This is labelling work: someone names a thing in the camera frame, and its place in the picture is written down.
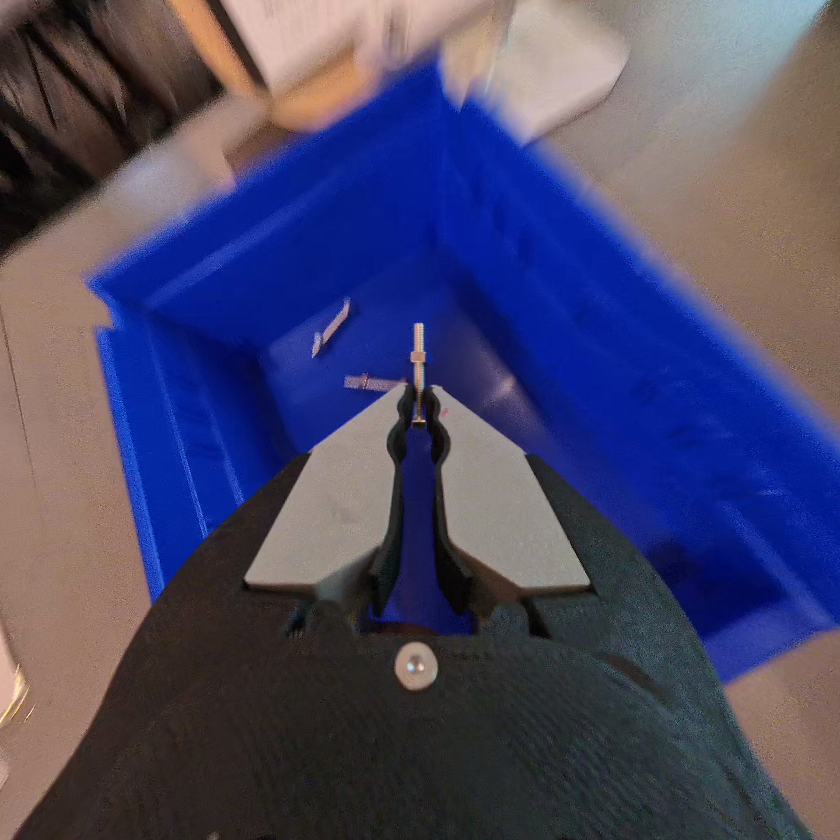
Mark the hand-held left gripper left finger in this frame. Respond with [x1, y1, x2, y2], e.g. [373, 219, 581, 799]
[243, 384, 413, 618]

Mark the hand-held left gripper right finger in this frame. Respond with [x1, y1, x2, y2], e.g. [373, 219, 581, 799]
[423, 385, 592, 618]

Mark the blue plastic bin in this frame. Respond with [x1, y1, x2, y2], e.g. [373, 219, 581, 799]
[85, 62, 840, 683]

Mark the printed instruction sheet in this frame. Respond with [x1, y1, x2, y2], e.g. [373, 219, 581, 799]
[220, 0, 490, 93]

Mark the wooden display board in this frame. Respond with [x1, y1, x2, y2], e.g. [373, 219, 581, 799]
[167, 0, 500, 132]

